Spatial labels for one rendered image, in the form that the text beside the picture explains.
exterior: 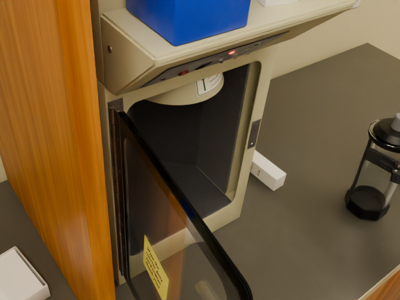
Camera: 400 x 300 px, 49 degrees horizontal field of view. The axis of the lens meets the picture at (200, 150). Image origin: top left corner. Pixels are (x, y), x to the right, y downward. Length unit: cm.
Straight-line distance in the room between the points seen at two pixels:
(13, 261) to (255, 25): 65
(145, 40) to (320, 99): 107
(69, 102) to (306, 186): 82
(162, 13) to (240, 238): 65
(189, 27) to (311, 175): 80
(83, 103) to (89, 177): 10
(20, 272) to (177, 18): 63
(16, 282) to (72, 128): 50
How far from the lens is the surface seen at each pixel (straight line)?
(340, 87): 158
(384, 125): 101
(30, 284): 90
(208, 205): 95
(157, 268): 61
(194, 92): 70
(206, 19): 46
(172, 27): 44
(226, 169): 93
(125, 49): 48
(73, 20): 40
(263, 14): 55
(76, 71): 43
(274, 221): 105
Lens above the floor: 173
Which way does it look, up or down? 42 degrees down
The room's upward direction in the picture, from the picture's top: 6 degrees clockwise
